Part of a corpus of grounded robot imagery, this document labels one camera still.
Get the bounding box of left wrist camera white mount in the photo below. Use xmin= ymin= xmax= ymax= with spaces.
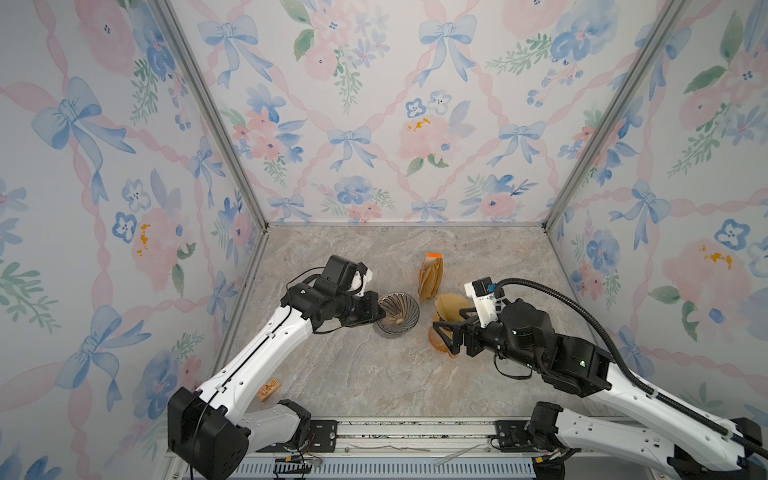
xmin=350 ymin=262 xmax=373 ymax=295

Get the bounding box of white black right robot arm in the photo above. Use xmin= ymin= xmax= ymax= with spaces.
xmin=433 ymin=296 xmax=767 ymax=479

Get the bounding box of small wooden toy block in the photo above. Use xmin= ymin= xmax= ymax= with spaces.
xmin=257 ymin=378 xmax=281 ymax=402

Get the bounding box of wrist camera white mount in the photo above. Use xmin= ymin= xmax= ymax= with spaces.
xmin=464 ymin=277 xmax=500 ymax=328
xmin=350 ymin=262 xmax=373 ymax=295

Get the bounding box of aluminium mounting rail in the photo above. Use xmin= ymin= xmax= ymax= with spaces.
xmin=161 ymin=416 xmax=661 ymax=480

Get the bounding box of brown paper coffee filter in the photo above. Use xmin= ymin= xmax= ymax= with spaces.
xmin=433 ymin=293 xmax=472 ymax=322

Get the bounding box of grey glass dripper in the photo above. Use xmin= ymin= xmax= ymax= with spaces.
xmin=377 ymin=292 xmax=420 ymax=328

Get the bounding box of orange glass carafe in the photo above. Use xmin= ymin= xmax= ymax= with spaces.
xmin=428 ymin=328 xmax=456 ymax=359

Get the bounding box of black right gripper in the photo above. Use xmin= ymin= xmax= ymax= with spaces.
xmin=434 ymin=307 xmax=542 ymax=376

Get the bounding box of clear grey glass carafe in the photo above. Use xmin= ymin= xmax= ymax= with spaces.
xmin=375 ymin=323 xmax=413 ymax=340

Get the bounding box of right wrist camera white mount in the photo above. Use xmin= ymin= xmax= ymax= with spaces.
xmin=464 ymin=277 xmax=500 ymax=328

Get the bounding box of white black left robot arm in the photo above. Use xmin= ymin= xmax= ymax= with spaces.
xmin=167 ymin=255 xmax=385 ymax=479

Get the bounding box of black corrugated cable conduit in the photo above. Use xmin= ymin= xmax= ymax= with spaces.
xmin=495 ymin=277 xmax=768 ymax=460

